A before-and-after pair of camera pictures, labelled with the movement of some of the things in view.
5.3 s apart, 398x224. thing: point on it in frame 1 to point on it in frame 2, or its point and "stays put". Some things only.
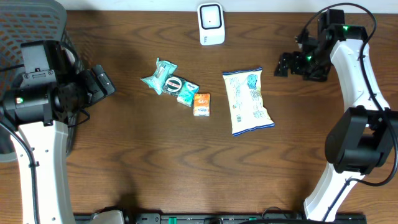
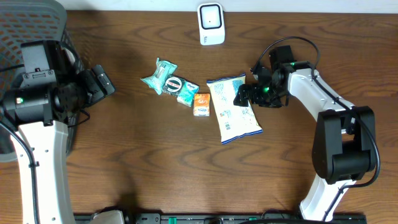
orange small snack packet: (201, 104) stays put
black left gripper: (101, 81) stays put
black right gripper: (318, 74) to (254, 97)
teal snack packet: (163, 70) stays put
